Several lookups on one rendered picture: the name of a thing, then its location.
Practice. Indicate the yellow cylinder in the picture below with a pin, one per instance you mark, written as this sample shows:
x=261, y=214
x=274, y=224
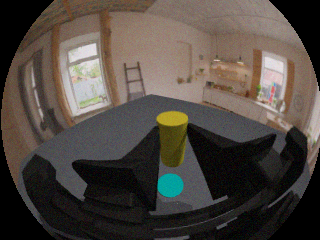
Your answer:
x=173, y=130

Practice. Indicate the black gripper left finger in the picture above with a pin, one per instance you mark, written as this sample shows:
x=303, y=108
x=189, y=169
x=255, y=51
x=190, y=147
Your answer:
x=136, y=171

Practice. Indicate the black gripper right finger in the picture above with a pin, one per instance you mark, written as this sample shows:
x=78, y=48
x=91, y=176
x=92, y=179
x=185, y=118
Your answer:
x=222, y=160

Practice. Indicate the cyan circle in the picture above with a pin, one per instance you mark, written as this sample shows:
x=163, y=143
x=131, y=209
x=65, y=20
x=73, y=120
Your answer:
x=170, y=185

